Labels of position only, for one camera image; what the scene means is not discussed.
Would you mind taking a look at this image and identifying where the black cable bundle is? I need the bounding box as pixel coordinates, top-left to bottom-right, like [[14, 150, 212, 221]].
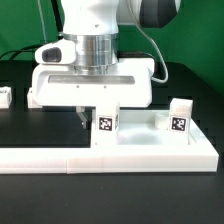
[[0, 0, 64, 62]]

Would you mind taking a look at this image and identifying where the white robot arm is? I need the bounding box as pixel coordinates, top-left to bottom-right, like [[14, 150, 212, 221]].
[[27, 0, 181, 121]]

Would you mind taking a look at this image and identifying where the white L-shaped obstacle fence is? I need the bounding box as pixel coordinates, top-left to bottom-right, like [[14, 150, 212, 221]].
[[0, 112, 220, 175]]

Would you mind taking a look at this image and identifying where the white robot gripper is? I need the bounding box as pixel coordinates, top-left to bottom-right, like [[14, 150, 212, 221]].
[[32, 40, 155, 129]]

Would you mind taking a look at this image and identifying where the white camera cable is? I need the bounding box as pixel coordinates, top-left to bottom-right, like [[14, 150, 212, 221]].
[[126, 0, 169, 84]]

